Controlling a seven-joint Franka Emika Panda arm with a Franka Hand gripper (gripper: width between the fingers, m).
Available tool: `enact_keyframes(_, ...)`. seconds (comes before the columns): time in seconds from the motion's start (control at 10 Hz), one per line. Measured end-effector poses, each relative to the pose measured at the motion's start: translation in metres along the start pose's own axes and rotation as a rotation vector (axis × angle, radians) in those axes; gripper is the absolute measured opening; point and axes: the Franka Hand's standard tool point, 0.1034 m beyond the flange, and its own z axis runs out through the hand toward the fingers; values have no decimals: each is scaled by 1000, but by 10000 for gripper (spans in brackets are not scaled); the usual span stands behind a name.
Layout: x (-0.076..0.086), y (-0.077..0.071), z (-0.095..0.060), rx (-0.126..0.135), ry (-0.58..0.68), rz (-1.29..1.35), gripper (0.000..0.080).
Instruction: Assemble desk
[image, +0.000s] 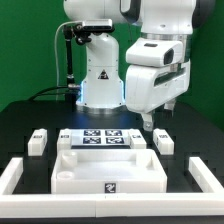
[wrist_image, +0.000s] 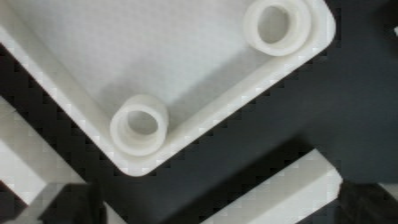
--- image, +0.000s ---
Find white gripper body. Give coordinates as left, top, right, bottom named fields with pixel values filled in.
left=125, top=62, right=190, bottom=114

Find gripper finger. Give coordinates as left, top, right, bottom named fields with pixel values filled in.
left=164, top=100, right=176, bottom=111
left=142, top=113, right=153, bottom=130

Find white desk tabletop tray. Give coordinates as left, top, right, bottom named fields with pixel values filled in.
left=51, top=149, right=167, bottom=194

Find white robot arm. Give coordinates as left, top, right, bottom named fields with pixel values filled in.
left=63, top=0, right=216, bottom=131

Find white U-shaped fence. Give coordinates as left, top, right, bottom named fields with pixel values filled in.
left=0, top=157, right=224, bottom=218

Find white marker base plate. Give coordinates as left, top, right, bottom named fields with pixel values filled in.
left=72, top=129, right=130, bottom=146

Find silver camera on mount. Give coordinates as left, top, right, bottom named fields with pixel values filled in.
left=82, top=19, right=113, bottom=32

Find grey camera cable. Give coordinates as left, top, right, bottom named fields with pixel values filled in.
left=54, top=20, right=84, bottom=88

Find black cables on table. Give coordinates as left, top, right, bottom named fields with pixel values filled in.
left=27, top=85, right=70, bottom=102

